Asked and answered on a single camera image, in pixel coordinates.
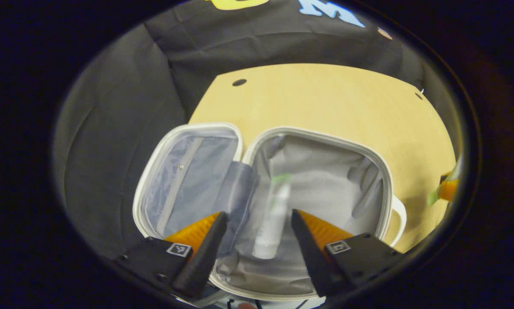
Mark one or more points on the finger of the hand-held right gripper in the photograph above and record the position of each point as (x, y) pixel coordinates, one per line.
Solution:
(449, 189)

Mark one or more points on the black backdrop cloth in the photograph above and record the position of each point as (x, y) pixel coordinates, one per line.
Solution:
(111, 128)

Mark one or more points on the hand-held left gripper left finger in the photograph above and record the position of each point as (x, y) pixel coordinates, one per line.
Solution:
(205, 253)

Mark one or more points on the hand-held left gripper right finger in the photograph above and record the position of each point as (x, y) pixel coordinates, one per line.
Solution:
(310, 253)

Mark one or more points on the white suitcase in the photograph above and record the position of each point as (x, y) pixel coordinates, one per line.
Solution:
(325, 171)

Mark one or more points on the clear green-capped bottle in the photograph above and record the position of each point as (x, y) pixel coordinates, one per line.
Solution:
(272, 227)

